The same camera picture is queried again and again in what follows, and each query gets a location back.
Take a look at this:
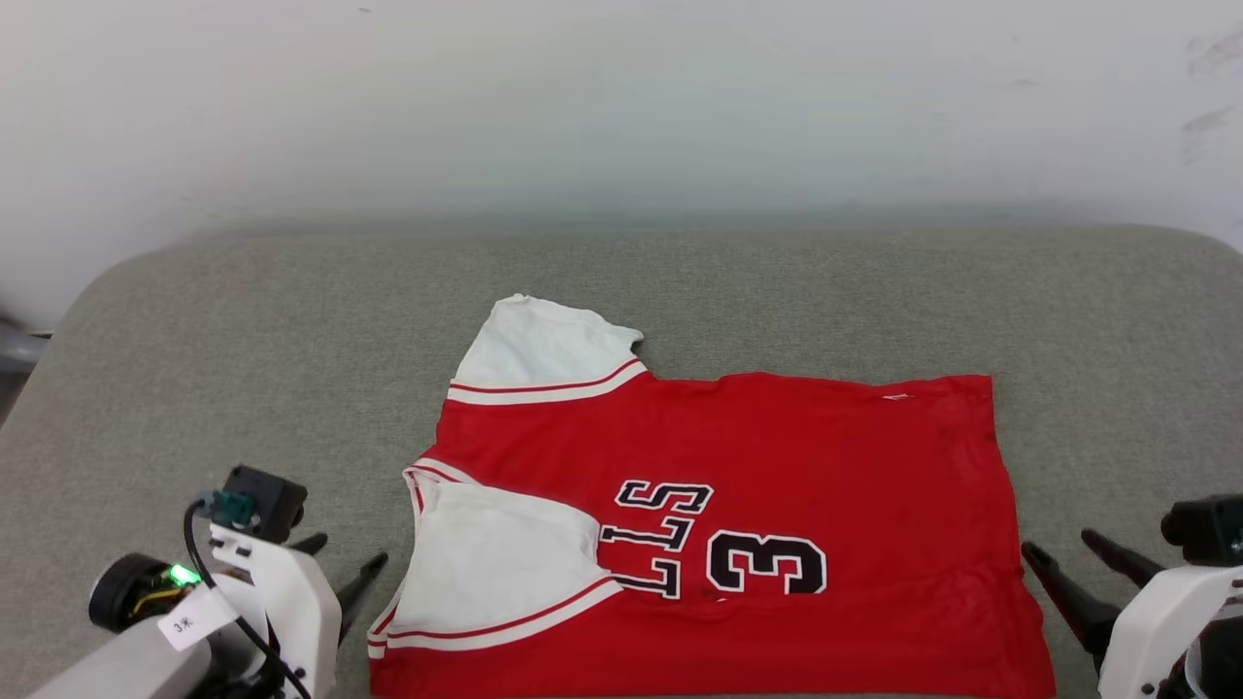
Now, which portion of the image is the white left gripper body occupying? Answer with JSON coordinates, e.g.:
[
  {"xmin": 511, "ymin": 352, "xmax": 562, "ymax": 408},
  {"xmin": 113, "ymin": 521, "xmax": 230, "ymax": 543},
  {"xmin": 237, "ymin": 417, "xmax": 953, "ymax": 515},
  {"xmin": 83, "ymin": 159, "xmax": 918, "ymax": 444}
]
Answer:
[{"xmin": 209, "ymin": 524, "xmax": 343, "ymax": 699}]

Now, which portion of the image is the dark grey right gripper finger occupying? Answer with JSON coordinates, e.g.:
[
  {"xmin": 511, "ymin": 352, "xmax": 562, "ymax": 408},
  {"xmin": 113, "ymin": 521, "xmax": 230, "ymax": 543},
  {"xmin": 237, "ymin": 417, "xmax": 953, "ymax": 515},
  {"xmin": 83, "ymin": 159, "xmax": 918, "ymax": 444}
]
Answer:
[
  {"xmin": 1021, "ymin": 541, "xmax": 1124, "ymax": 672},
  {"xmin": 1080, "ymin": 528, "xmax": 1167, "ymax": 589}
]

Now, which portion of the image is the teal cable connector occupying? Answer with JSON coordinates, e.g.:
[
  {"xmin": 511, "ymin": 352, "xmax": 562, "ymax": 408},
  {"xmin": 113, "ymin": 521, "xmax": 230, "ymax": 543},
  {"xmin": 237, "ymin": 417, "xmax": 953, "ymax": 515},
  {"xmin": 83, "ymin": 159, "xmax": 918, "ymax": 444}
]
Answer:
[{"xmin": 207, "ymin": 490, "xmax": 256, "ymax": 530}]

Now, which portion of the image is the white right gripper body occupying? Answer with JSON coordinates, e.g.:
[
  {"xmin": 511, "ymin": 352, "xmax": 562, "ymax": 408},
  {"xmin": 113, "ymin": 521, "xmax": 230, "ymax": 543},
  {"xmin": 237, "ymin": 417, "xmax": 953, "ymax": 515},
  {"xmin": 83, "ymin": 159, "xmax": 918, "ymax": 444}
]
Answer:
[{"xmin": 1097, "ymin": 565, "xmax": 1243, "ymax": 699}]

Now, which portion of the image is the white paper label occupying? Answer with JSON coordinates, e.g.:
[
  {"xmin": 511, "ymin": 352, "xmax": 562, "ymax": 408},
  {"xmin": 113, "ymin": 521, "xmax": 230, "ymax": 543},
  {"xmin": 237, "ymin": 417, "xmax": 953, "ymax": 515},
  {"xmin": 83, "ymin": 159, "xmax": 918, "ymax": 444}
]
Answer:
[{"xmin": 158, "ymin": 585, "xmax": 240, "ymax": 651}]

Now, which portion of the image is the red and white basketball jersey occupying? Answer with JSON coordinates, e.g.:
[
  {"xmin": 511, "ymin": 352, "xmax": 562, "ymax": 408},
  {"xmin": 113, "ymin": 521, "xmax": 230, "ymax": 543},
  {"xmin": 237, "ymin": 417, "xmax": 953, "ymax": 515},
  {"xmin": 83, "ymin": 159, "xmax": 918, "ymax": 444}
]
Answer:
[{"xmin": 366, "ymin": 293, "xmax": 1058, "ymax": 699}]

